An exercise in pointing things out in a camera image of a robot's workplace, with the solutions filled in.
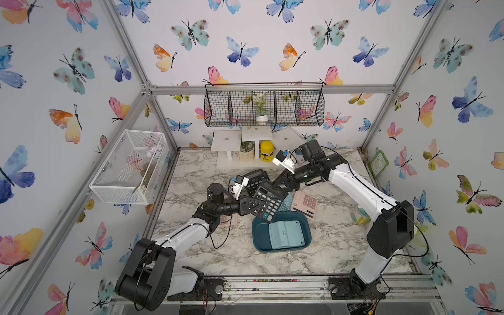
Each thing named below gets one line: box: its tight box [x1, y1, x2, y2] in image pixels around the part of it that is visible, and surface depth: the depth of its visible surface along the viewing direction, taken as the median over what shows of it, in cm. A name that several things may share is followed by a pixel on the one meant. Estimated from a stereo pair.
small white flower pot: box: [252, 91, 270, 123], surface depth 95 cm
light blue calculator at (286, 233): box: [268, 220, 306, 250], surface depth 87 cm
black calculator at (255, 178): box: [242, 168, 270, 197], surface depth 103 cm
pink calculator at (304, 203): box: [291, 190, 318, 220], surface depth 95 cm
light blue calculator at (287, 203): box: [277, 192, 293, 212], surface depth 96 cm
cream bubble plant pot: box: [237, 140, 256, 163], surface depth 112 cm
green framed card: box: [368, 150, 390, 178], surface depth 112 cm
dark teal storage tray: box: [251, 215, 291, 252], surface depth 88 cm
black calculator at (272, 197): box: [252, 180, 289, 223], surface depth 78 cm
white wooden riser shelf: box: [210, 126, 308, 170], surface depth 107 cm
